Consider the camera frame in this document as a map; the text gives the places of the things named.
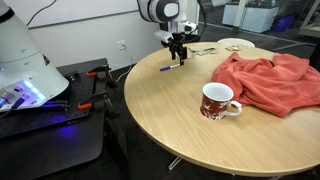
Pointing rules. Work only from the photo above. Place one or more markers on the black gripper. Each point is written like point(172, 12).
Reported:
point(174, 41)

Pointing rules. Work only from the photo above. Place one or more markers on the purple and white marker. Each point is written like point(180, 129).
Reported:
point(169, 67)

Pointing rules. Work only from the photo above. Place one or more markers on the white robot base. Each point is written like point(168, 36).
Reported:
point(27, 77)

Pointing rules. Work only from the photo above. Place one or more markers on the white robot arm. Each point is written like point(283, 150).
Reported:
point(174, 14)

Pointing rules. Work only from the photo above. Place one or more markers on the red patterned mug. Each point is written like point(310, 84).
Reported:
point(217, 102)

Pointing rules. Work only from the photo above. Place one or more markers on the grey paper card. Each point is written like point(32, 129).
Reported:
point(190, 54)

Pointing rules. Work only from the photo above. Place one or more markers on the small paper scraps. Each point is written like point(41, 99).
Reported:
point(207, 51)

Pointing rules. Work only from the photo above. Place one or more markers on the small brown packet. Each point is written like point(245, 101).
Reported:
point(233, 48)

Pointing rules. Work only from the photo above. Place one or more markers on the black clamp orange tip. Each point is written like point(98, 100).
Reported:
point(109, 81)

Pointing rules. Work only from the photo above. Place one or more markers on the white cabinet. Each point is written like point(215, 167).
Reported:
point(256, 19)

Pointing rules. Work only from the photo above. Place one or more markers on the blue bin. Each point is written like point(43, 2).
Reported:
point(283, 24)

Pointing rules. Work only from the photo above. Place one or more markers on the orange-red cloth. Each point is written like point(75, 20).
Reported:
point(277, 86)

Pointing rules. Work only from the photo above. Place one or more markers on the black perforated mounting board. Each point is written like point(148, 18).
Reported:
point(61, 109)

